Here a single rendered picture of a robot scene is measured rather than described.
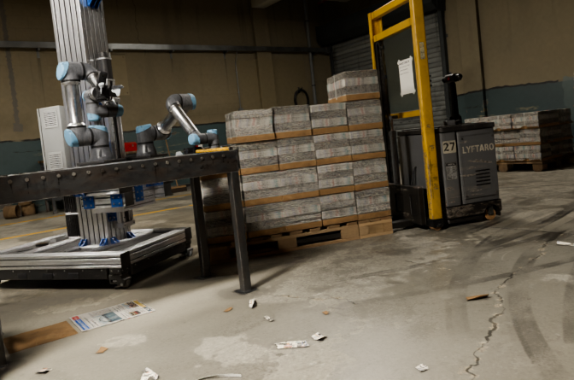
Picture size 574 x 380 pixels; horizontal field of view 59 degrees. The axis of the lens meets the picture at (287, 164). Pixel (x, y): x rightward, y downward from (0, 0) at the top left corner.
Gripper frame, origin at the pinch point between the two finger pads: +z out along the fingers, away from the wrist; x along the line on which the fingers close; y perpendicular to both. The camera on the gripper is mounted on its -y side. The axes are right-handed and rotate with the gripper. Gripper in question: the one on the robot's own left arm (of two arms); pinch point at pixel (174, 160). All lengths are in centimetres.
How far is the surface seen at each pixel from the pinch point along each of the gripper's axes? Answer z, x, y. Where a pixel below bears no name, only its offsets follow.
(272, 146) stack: -75, 2, 2
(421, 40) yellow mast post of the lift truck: -183, 59, 68
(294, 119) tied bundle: -94, 8, 20
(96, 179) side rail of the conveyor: 66, 64, -4
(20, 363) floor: 108, 66, -77
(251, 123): -61, 0, 20
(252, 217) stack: -56, -5, -48
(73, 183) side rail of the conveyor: 76, 64, -4
